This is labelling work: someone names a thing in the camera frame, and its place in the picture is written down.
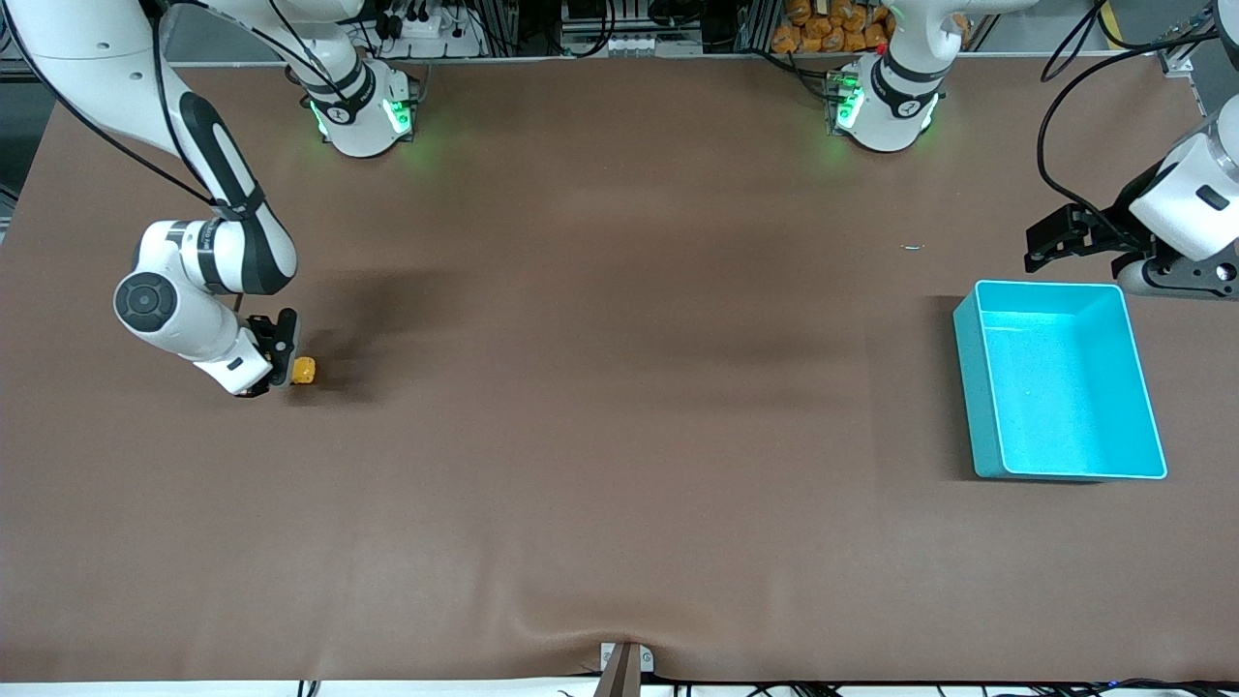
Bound teal plastic bin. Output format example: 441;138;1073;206
952;280;1168;482

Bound orange snack packets heap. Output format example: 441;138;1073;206
771;0;969;56

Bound white power strip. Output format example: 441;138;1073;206
385;8;485;59

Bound brown table mat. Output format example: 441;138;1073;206
0;56;1239;683

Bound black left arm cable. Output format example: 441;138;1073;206
1036;0;1239;235

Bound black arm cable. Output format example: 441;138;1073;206
0;0;369;220
1036;0;1239;235

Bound aluminium frame profile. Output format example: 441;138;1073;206
1157;0;1239;80

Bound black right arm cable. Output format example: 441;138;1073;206
0;0;369;220

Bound metal table clamp bracket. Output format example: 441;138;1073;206
599;641;655;697

